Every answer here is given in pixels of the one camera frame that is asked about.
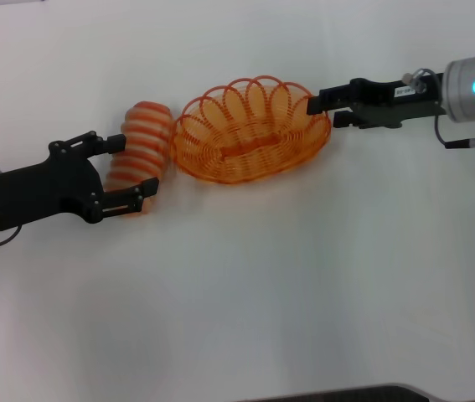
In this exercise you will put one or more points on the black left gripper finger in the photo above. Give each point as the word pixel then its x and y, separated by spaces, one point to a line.
pixel 115 143
pixel 149 187

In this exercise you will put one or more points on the dark rounded robot base edge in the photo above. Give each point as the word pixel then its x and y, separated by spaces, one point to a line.
pixel 346 393

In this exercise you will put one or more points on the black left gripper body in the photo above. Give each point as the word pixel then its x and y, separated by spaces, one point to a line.
pixel 32 194

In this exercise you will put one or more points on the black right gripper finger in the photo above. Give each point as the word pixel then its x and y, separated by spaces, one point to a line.
pixel 321 102
pixel 344 119

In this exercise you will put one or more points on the silver right connector stub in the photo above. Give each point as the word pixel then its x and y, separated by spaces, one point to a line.
pixel 409 78

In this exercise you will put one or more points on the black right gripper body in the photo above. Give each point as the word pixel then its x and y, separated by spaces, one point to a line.
pixel 388 102

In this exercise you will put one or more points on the orange striped bread toy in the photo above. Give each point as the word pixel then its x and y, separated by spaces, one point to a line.
pixel 145 142

